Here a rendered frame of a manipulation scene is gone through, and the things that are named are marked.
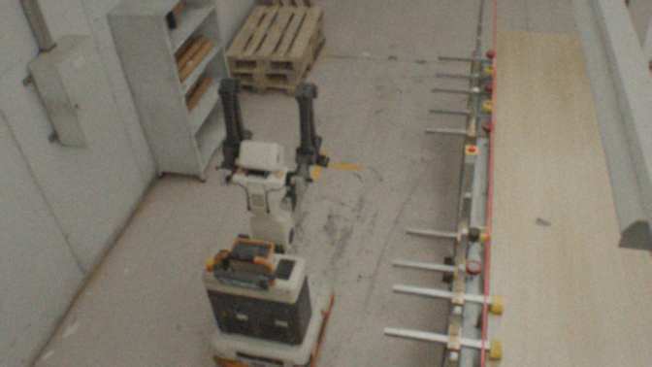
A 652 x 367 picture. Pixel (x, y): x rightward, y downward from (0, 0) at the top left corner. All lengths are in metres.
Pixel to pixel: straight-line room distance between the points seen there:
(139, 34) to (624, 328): 3.58
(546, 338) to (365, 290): 1.59
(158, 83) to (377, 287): 2.25
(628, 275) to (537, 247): 0.44
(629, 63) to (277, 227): 2.25
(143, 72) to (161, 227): 1.23
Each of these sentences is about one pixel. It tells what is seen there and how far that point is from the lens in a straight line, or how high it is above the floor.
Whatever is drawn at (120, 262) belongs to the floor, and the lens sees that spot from 4.68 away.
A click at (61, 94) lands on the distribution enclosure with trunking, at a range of 3.87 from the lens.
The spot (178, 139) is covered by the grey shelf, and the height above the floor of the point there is 0.46.
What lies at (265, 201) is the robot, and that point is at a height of 1.11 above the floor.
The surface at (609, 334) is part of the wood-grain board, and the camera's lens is 2.97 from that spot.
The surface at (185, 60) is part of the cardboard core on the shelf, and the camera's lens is 4.97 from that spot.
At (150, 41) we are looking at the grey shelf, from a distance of 4.48.
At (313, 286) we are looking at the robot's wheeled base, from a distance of 3.77.
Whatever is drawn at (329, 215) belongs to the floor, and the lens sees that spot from 4.62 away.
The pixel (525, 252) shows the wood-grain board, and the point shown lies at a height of 0.90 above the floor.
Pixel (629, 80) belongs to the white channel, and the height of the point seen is 2.46.
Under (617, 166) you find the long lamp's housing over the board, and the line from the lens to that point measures 1.41.
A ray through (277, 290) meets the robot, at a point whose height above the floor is 0.79.
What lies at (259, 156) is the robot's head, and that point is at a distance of 3.07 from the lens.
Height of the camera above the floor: 3.20
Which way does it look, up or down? 40 degrees down
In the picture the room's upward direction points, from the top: 6 degrees counter-clockwise
